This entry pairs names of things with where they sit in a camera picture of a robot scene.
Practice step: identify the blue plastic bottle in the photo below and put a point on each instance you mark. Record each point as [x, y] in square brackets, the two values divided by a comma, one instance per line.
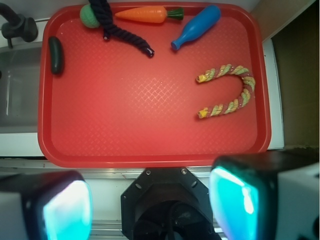
[197, 26]

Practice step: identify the orange plastic carrot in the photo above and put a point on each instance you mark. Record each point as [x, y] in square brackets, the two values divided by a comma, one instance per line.
[150, 14]

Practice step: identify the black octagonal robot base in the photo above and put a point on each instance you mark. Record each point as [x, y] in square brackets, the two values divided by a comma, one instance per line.
[167, 204]

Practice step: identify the metal sink basin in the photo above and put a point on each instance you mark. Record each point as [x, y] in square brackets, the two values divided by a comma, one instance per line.
[19, 88]

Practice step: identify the black faucet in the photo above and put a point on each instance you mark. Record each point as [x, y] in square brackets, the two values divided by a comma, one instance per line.
[17, 26]

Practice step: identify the green knitted ball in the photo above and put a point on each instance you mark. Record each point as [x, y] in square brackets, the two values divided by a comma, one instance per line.
[88, 18]

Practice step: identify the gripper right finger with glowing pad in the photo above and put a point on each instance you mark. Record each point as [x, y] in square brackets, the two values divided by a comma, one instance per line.
[273, 195]

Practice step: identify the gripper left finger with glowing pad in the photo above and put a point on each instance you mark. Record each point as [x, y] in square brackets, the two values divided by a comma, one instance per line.
[45, 206]

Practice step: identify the dark green toy cucumber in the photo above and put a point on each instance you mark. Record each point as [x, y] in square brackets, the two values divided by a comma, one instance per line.
[56, 55]

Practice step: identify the red plastic tray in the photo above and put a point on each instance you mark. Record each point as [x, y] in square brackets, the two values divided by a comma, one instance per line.
[114, 107]

